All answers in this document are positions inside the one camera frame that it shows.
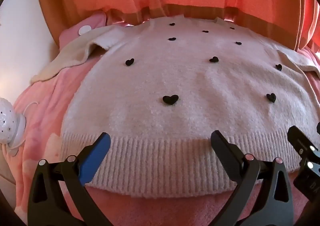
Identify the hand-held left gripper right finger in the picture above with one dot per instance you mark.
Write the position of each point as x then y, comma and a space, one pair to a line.
222, 146

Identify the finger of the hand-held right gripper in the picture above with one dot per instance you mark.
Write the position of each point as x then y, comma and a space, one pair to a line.
297, 140

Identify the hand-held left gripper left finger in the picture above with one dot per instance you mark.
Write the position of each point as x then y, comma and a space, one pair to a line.
98, 155

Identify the white sweater with black hearts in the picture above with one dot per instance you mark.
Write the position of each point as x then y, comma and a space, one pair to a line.
175, 73

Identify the pink fleece blanket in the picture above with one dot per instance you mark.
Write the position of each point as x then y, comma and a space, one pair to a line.
45, 123

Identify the white dotted ceramic lamp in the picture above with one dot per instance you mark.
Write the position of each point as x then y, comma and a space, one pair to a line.
10, 121

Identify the cream fleece cloth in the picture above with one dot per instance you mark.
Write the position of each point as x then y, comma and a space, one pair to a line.
67, 56

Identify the pink dotted pillow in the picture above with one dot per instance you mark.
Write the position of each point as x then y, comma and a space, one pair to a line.
96, 20

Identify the brown wooden headboard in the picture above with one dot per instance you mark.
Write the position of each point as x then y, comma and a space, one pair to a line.
200, 11

